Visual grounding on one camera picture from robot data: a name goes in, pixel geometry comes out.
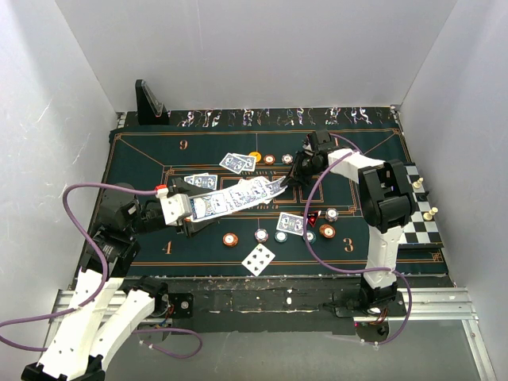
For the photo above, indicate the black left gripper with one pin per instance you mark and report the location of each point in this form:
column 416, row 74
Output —
column 181, row 186

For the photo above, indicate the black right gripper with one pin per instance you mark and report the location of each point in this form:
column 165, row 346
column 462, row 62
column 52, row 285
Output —
column 295, row 171

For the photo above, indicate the orange chips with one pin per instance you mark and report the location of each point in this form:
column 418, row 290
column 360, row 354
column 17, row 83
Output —
column 327, row 231
column 269, row 159

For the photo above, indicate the yellow big blind button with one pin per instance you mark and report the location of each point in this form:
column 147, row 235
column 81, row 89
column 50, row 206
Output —
column 256, row 155

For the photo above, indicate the red triangular dealer button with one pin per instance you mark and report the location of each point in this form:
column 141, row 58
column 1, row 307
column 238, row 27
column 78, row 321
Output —
column 312, row 217

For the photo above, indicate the orange poker chip stack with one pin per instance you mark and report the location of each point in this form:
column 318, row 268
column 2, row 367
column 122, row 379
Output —
column 230, row 240

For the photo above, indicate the blue backed playing card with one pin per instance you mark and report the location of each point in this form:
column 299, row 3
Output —
column 233, row 163

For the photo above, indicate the green chips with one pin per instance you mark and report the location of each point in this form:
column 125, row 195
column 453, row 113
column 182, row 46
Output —
column 310, row 236

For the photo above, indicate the green poker chip stack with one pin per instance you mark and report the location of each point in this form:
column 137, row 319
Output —
column 280, row 236

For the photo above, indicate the six of spades card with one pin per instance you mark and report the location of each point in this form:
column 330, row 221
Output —
column 258, row 259

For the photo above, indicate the blue playing card deck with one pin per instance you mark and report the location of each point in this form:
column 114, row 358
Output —
column 208, row 206

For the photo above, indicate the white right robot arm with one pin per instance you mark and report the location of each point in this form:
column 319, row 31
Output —
column 386, row 201

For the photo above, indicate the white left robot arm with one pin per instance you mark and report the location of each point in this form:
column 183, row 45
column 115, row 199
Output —
column 86, row 341

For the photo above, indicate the dark green poker mat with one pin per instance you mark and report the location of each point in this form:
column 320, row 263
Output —
column 195, row 141

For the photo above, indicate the black card shoe holder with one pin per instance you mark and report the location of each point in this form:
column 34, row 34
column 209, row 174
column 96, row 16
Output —
column 150, row 111

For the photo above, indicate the white chess piece upper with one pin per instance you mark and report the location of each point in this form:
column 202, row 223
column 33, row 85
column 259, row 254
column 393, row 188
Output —
column 418, row 183

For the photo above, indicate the white chess piece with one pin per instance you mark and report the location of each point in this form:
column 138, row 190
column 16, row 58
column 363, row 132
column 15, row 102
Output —
column 418, row 183
column 429, row 215

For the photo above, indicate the black chess piece right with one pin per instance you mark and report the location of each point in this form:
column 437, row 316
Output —
column 423, row 196

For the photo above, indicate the white chess piece lower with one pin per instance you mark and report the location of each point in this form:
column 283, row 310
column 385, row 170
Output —
column 429, row 215

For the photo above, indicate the black white chessboard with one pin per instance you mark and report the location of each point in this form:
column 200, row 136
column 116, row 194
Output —
column 418, row 233

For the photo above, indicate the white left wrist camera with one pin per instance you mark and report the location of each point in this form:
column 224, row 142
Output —
column 175, row 208

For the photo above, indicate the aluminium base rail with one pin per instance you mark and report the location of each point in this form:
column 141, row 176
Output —
column 429, row 304

